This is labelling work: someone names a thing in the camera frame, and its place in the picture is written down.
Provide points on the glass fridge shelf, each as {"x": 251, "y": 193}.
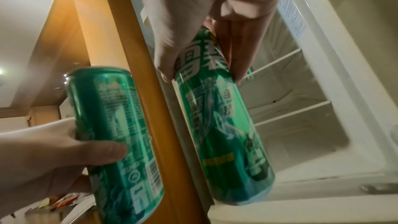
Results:
{"x": 292, "y": 112}
{"x": 276, "y": 62}

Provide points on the wooden cabinet frame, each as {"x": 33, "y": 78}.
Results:
{"x": 124, "y": 33}

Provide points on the stack of white papers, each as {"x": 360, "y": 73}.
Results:
{"x": 62, "y": 214}

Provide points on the green can with barcode label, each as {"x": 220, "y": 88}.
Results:
{"x": 124, "y": 169}

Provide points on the white mini fridge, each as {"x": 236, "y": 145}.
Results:
{"x": 326, "y": 95}

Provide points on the colourful snack packet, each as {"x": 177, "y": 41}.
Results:
{"x": 63, "y": 199}

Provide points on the white fridge info label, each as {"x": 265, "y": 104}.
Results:
{"x": 292, "y": 16}

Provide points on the green can with white print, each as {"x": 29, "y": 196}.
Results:
{"x": 217, "y": 124}

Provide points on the person's left hand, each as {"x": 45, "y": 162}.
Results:
{"x": 37, "y": 169}

